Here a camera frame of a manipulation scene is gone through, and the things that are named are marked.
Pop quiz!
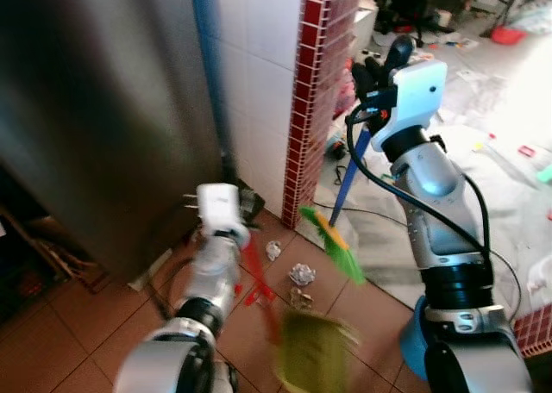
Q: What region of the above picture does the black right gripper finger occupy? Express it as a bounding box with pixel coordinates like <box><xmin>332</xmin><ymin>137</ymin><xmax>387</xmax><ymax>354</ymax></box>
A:
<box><xmin>351</xmin><ymin>56</ymin><xmax>383</xmax><ymax>97</ymax></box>
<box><xmin>384</xmin><ymin>34</ymin><xmax>416</xmax><ymax>74</ymax></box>

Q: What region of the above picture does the green broom with blue handle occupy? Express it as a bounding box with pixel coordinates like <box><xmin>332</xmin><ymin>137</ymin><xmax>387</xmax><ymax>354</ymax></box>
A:
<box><xmin>298</xmin><ymin>124</ymin><xmax>373</xmax><ymax>287</ymax></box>

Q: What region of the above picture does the yellow-green dustpan with red handle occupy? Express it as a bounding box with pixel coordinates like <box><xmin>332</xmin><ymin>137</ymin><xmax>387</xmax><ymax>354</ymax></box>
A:
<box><xmin>241</xmin><ymin>236</ymin><xmax>361</xmax><ymax>391</ymax></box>

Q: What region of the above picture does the black office chair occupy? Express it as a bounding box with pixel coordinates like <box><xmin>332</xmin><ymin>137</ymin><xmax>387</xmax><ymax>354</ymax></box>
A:
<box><xmin>376</xmin><ymin>0</ymin><xmax>471</xmax><ymax>47</ymax></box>

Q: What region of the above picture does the large crumpled white paper ball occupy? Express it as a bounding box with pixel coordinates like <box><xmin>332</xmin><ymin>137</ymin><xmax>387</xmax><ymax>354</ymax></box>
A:
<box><xmin>289</xmin><ymin>263</ymin><xmax>317</xmax><ymax>288</ymax></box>

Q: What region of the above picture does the red paper scrap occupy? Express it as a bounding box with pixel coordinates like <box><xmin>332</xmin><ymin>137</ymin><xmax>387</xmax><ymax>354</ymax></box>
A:
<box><xmin>244</xmin><ymin>288</ymin><xmax>277</xmax><ymax>309</ymax></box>

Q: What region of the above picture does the brownish crumpled paper scrap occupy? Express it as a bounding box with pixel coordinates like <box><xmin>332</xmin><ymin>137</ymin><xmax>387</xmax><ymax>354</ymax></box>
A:
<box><xmin>290</xmin><ymin>290</ymin><xmax>313</xmax><ymax>313</ymax></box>

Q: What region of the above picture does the red plastic basin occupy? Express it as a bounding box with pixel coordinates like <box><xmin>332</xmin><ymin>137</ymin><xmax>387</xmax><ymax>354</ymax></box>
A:
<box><xmin>490</xmin><ymin>26</ymin><xmax>526</xmax><ymax>47</ymax></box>

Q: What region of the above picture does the stainless steel refrigerator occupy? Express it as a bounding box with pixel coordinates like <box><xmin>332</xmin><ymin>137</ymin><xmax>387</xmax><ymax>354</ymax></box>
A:
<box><xmin>0</xmin><ymin>0</ymin><xmax>232</xmax><ymax>284</ymax></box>

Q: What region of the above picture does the blue plastic basin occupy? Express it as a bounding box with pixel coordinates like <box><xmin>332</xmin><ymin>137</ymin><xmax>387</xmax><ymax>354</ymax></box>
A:
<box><xmin>398</xmin><ymin>295</ymin><xmax>434</xmax><ymax>382</ymax></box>

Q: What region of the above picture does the white plastic container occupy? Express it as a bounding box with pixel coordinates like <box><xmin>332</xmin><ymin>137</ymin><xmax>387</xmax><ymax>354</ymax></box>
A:
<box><xmin>524</xmin><ymin>253</ymin><xmax>552</xmax><ymax>301</ymax></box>

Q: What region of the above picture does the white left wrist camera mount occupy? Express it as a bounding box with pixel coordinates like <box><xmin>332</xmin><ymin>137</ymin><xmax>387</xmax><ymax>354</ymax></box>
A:
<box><xmin>195</xmin><ymin>183</ymin><xmax>244</xmax><ymax>236</ymax></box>

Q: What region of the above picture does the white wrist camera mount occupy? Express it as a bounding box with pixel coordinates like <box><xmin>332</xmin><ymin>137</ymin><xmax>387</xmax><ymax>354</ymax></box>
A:
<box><xmin>373</xmin><ymin>60</ymin><xmax>449</xmax><ymax>153</ymax></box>
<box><xmin>195</xmin><ymin>183</ymin><xmax>244</xmax><ymax>236</ymax></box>

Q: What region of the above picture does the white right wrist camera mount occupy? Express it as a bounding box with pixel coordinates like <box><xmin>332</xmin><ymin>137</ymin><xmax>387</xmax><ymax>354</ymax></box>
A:
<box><xmin>373</xmin><ymin>60</ymin><xmax>449</xmax><ymax>153</ymax></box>

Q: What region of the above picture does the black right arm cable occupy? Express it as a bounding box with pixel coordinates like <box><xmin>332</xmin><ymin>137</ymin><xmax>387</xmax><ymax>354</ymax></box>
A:
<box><xmin>344</xmin><ymin>107</ymin><xmax>492</xmax><ymax>269</ymax></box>

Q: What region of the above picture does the blue-handled mop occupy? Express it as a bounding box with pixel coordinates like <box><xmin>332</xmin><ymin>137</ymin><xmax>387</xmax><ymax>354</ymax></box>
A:
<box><xmin>188</xmin><ymin>0</ymin><xmax>260</xmax><ymax>217</ymax></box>

